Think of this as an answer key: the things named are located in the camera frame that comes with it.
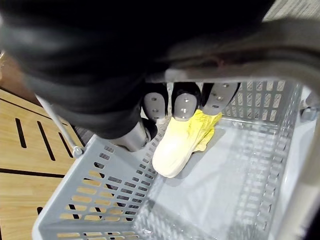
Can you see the slotted wooden shelf panel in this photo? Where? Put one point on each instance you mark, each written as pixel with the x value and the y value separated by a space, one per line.
pixel 25 160

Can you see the yellow white napa cabbage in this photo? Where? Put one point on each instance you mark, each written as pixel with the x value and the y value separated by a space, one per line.
pixel 172 152

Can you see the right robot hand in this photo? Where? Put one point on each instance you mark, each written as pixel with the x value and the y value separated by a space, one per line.
pixel 82 50

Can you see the grey plastic shopping basket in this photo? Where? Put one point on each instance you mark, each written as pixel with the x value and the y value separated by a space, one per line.
pixel 212 190

